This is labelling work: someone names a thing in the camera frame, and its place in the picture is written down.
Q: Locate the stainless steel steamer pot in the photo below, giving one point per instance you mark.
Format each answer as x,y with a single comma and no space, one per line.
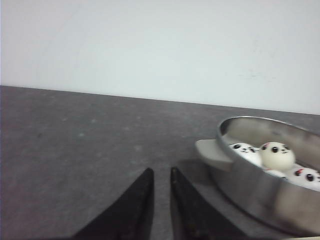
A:
271,199

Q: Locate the panda bun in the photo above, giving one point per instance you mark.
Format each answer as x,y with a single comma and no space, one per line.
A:
277,156
248,152
304,177

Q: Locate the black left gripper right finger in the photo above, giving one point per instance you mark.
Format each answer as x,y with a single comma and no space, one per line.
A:
193,218

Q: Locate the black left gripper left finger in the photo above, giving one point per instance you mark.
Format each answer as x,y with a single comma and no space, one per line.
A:
130,217

